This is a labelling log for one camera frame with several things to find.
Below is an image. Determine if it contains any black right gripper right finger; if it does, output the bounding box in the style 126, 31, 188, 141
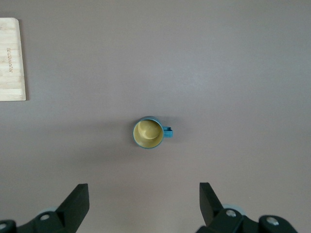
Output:
195, 182, 299, 233

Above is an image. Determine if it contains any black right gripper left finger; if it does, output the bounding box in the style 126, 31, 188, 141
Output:
0, 183, 89, 233

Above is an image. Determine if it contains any teal cup yellow inside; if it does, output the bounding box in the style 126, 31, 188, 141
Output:
133, 116, 174, 149

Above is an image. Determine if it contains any bamboo cutting board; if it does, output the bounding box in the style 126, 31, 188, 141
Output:
0, 17, 27, 101

